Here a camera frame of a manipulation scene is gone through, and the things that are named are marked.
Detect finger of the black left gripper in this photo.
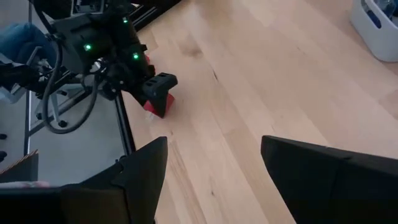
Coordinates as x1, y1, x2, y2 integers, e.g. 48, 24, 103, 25
141, 72, 178, 119

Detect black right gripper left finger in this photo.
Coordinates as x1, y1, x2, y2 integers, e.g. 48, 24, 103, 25
60, 136, 169, 224

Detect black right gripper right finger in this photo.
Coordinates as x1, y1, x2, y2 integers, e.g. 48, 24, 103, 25
260, 135, 398, 224

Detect red cube adapter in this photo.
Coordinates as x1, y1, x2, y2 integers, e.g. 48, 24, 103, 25
142, 93, 175, 119

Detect grey wheeled office chair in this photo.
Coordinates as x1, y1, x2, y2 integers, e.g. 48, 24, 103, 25
0, 46, 103, 156

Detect person's leg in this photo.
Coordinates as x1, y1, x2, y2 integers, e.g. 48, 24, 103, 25
0, 23, 58, 63

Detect brown cardboard box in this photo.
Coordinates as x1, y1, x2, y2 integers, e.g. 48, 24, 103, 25
0, 149, 40, 184

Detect white plastic bin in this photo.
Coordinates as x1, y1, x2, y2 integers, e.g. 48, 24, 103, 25
348, 0, 398, 63

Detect black aluminium table frame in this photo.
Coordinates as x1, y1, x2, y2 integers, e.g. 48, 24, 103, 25
114, 0, 183, 156

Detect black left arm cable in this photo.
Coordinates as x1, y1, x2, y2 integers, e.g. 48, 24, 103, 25
41, 40, 100, 135

